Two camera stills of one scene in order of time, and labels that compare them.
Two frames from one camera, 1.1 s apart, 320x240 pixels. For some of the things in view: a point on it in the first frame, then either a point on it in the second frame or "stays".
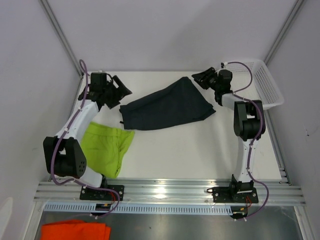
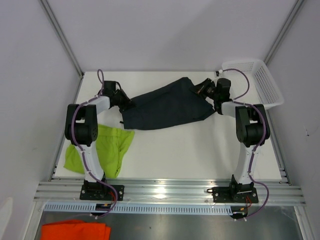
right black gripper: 202,78 to 200,88
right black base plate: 225,195 stays
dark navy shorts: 178,102 stays
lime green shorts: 104,147 stays
